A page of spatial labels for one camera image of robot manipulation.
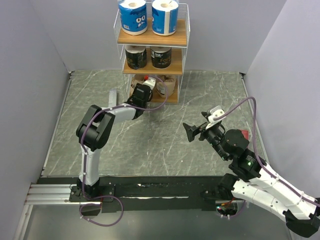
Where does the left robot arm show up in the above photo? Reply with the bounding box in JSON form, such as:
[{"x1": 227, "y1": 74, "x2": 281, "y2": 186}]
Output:
[{"x1": 76, "y1": 78, "x2": 156, "y2": 201}]

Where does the brown paper roll with drawing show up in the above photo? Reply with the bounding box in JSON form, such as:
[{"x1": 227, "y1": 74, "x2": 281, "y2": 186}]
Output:
[{"x1": 129, "y1": 74, "x2": 145, "y2": 96}]

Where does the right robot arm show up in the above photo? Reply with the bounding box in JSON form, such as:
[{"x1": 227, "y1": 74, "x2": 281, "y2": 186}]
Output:
[{"x1": 183, "y1": 112, "x2": 320, "y2": 238}]

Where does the brown paper roll with label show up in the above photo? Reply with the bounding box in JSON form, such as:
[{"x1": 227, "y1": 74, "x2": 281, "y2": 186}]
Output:
[{"x1": 156, "y1": 75, "x2": 176, "y2": 98}]

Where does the red and silver box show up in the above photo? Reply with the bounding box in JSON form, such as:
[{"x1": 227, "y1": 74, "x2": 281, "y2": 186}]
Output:
[{"x1": 240, "y1": 129, "x2": 249, "y2": 140}]

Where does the black-wrapped paper roll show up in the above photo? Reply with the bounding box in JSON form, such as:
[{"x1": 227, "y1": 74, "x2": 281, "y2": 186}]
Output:
[
  {"x1": 124, "y1": 45, "x2": 147, "y2": 70},
  {"x1": 150, "y1": 46, "x2": 172, "y2": 69}
]

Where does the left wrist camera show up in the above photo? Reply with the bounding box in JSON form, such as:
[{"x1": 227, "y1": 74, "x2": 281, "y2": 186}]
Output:
[{"x1": 143, "y1": 75, "x2": 157, "y2": 90}]

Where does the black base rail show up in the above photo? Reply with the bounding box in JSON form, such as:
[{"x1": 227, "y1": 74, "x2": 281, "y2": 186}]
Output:
[{"x1": 37, "y1": 173, "x2": 240, "y2": 216}]

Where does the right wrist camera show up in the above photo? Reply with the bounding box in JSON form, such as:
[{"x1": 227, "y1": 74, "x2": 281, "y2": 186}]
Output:
[{"x1": 206, "y1": 105, "x2": 226, "y2": 130}]

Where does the wire shelf with wooden boards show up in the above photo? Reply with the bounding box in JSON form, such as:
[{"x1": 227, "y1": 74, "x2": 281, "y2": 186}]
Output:
[{"x1": 113, "y1": 1, "x2": 191, "y2": 105}]

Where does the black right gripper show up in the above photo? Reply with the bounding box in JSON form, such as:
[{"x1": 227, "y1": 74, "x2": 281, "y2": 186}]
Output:
[{"x1": 181, "y1": 121, "x2": 228, "y2": 160}]

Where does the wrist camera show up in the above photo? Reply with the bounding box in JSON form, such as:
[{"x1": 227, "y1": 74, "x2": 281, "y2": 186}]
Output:
[
  {"x1": 143, "y1": 75, "x2": 157, "y2": 90},
  {"x1": 206, "y1": 105, "x2": 226, "y2": 130}
]

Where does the blue-wrapped paper towel roll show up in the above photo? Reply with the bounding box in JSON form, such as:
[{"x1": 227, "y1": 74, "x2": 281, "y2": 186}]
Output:
[{"x1": 151, "y1": 0, "x2": 179, "y2": 36}]

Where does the blue cartoon paper towel roll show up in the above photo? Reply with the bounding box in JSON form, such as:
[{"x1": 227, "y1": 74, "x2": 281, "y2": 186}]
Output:
[{"x1": 117, "y1": 0, "x2": 148, "y2": 36}]

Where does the silver Protefix box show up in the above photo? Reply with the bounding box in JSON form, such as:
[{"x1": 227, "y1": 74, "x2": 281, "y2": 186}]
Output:
[{"x1": 108, "y1": 88, "x2": 118, "y2": 108}]

